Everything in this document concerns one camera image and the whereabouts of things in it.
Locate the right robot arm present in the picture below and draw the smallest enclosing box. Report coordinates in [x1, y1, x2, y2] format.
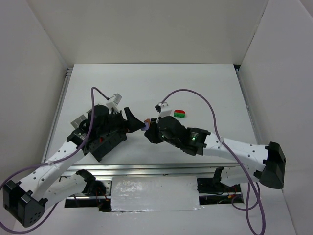
[145, 116, 287, 189]

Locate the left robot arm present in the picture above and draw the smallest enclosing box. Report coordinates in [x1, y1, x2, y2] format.
[3, 105, 146, 228]

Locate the red green arched lego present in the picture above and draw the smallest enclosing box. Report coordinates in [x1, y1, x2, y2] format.
[173, 109, 186, 118]

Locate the black two-compartment container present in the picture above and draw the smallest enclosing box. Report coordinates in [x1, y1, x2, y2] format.
[89, 132, 127, 162]

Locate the white two-compartment container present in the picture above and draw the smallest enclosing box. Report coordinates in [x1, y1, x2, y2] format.
[70, 115, 87, 130]

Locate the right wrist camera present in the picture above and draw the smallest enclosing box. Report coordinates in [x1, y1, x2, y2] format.
[155, 102, 172, 121]

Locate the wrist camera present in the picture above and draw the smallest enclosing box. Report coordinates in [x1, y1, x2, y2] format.
[155, 102, 172, 121]
[106, 94, 122, 113]

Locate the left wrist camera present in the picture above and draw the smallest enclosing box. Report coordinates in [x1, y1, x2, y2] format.
[106, 94, 122, 113]

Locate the aluminium left rail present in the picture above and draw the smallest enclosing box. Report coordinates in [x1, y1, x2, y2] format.
[42, 67, 73, 163]

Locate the aluminium rail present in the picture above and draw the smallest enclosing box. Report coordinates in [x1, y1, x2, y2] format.
[234, 64, 263, 144]
[58, 163, 225, 177]
[42, 67, 73, 163]

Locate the aluminium front rail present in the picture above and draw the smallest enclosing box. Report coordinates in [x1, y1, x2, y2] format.
[58, 163, 225, 177]

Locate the aluminium right rail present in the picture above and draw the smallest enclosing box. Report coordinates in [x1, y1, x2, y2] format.
[234, 64, 263, 144]

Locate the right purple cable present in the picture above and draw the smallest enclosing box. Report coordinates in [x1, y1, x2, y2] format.
[157, 89, 267, 235]

